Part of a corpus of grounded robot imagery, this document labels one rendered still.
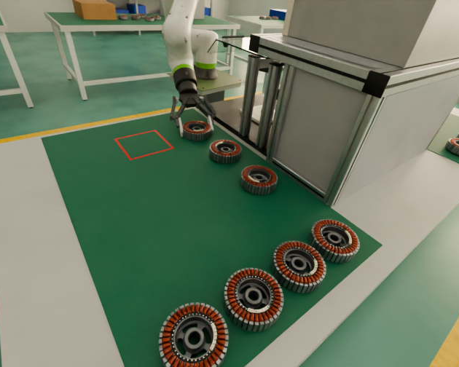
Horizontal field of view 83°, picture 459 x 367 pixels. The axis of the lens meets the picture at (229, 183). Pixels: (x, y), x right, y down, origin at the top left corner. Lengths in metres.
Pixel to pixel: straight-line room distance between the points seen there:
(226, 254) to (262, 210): 0.18
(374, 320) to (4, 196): 1.56
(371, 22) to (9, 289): 0.96
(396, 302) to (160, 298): 1.37
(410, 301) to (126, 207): 1.50
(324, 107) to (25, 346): 0.79
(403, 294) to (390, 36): 1.35
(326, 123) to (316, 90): 0.09
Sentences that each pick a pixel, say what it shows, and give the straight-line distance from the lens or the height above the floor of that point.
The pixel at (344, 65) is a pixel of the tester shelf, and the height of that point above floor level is 1.11.
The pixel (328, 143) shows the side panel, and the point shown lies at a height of 0.92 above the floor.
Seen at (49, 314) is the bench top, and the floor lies 0.75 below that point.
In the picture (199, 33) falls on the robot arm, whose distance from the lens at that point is 1.66.
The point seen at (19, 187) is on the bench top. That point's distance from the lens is 0.91.
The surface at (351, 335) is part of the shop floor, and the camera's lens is 1.50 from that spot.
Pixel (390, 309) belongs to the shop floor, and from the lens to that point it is 1.67.
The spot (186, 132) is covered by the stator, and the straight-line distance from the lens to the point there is 0.99.
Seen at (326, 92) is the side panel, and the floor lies 1.04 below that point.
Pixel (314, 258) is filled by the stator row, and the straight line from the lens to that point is 0.61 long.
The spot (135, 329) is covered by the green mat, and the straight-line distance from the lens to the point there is 0.54.
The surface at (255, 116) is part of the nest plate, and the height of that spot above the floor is 0.78.
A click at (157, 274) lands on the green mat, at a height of 0.75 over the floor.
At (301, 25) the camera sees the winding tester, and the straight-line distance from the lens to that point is 0.92.
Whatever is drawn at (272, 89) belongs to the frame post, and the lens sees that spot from 0.87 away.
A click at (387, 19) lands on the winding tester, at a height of 1.20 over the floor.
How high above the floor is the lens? 1.24
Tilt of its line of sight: 38 degrees down
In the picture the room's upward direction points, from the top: 6 degrees clockwise
